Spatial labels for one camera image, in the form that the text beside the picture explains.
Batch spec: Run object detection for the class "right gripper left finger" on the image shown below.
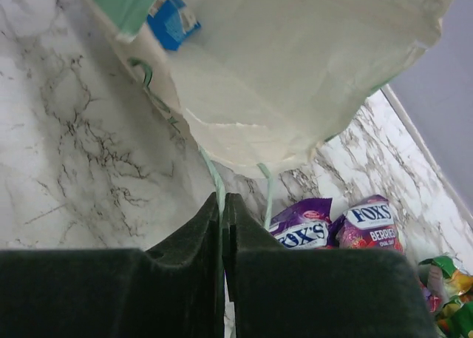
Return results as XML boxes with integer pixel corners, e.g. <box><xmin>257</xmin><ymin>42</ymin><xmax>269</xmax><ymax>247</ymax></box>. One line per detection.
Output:
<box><xmin>1</xmin><ymin>195</ymin><xmax>225</xmax><ymax>337</ymax></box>

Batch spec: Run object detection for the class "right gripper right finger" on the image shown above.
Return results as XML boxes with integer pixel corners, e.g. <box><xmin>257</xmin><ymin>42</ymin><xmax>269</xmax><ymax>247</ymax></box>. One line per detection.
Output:
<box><xmin>223</xmin><ymin>193</ymin><xmax>436</xmax><ymax>337</ymax></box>

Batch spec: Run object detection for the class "purple pink snack packet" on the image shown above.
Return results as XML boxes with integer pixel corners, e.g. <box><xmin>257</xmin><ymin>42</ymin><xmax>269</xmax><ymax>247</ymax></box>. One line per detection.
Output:
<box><xmin>330</xmin><ymin>195</ymin><xmax>404</xmax><ymax>253</ymax></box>

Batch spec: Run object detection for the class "yellow green snack packet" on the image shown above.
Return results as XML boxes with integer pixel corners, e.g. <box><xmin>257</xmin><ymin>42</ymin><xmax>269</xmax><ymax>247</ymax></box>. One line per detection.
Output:
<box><xmin>418</xmin><ymin>255</ymin><xmax>472</xmax><ymax>338</ymax></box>

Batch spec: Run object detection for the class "green printed paper bag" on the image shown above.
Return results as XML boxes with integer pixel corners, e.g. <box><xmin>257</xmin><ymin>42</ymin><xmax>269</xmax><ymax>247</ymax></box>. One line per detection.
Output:
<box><xmin>69</xmin><ymin>0</ymin><xmax>463</xmax><ymax>228</ymax></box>

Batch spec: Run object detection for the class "blue snack box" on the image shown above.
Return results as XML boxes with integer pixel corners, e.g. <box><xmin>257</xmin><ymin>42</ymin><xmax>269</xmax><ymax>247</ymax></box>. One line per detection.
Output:
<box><xmin>147</xmin><ymin>0</ymin><xmax>201</xmax><ymax>51</ymax></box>

